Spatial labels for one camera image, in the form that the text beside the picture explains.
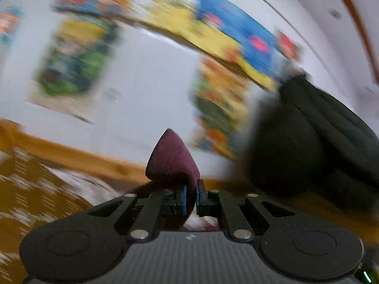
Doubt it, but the small red wall poster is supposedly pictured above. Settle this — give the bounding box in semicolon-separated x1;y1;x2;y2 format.
275;31;303;63

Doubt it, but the maroon small garment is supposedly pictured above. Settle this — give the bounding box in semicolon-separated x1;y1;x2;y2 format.
128;128;201;232

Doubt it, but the large yellow blue wall poster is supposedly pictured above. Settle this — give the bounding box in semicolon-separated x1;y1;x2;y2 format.
139;0;285;92

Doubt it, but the brown patterned blanket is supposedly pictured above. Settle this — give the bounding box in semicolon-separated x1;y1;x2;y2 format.
0;150;119;284

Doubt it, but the small pale wall poster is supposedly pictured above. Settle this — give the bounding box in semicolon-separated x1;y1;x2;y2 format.
0;6;22;45

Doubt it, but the brown wooden door frame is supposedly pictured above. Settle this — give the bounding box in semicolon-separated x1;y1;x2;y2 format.
326;0;379;84

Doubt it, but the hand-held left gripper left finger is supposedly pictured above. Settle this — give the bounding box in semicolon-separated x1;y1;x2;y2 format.
87;183;190;241

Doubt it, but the orange and green wall poster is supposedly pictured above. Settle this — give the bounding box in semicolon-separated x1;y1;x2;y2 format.
189;55;253;160

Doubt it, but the green and yellow wall poster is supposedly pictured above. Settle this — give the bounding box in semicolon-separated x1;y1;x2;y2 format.
27;17;119;124

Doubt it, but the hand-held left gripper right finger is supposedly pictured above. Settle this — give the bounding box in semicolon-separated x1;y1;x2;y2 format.
195;179;297;241

